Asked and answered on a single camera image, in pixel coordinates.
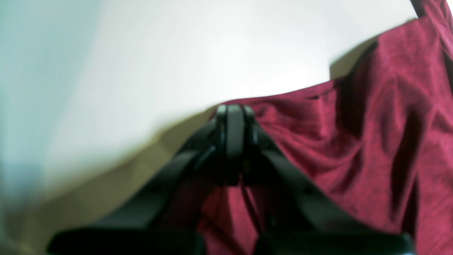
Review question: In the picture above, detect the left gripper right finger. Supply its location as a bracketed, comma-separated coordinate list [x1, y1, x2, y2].
[238, 105, 414, 255]

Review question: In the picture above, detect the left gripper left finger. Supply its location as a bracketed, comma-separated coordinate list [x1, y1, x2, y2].
[47, 105, 236, 255]

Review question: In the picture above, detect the dark red t-shirt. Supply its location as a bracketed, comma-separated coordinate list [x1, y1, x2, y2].
[170, 0, 453, 255]

